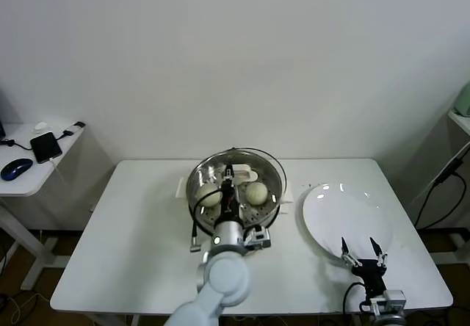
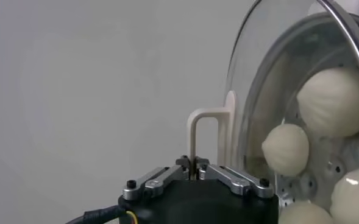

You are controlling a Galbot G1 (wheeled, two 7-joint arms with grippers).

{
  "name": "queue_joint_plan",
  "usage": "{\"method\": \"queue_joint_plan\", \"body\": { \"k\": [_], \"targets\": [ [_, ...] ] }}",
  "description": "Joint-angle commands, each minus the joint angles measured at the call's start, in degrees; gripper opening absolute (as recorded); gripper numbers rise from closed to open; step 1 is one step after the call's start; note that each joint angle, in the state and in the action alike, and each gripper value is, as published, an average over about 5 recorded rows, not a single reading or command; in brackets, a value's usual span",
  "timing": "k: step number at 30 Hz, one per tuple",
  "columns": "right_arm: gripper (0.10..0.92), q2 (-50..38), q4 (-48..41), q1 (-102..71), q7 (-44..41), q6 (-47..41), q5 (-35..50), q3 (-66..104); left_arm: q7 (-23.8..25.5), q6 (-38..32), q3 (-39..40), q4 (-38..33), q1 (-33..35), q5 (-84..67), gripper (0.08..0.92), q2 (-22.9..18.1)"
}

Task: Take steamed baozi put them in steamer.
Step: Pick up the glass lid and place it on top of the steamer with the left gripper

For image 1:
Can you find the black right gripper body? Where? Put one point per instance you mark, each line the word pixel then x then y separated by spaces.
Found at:
pixel 369 271

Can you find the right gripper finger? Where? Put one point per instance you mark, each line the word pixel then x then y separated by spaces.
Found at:
pixel 349 254
pixel 378 254

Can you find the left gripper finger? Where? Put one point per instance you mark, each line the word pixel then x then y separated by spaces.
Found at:
pixel 229 172

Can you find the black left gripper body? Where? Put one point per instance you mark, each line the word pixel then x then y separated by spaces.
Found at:
pixel 229 203

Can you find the white steamed baozi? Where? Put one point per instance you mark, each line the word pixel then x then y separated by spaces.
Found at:
pixel 209 195
pixel 255 193

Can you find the stainless steel steamer basket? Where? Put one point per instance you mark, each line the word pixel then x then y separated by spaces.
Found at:
pixel 205 217

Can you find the white round plate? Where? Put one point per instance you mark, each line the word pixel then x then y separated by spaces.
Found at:
pixel 349 216

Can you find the white side table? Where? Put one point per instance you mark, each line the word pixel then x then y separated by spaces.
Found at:
pixel 460 121

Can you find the pale green appliance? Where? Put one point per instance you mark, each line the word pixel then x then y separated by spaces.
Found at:
pixel 465 102

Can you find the black smartphone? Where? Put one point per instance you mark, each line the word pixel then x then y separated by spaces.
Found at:
pixel 46 148

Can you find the white side desk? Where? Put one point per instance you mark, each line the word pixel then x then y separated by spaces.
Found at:
pixel 44 179

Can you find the white earbuds case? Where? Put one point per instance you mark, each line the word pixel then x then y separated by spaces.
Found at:
pixel 40 125

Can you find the blue computer mouse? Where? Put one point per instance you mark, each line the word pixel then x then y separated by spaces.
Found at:
pixel 16 168

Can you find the dark monitor edge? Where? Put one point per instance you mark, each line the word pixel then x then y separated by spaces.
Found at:
pixel 1 120

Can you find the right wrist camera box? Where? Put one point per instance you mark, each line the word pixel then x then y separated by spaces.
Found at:
pixel 391 297

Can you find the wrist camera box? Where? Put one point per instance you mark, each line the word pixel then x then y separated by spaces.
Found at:
pixel 391 297
pixel 259 238

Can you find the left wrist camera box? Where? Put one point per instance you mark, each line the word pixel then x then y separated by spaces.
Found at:
pixel 259 238

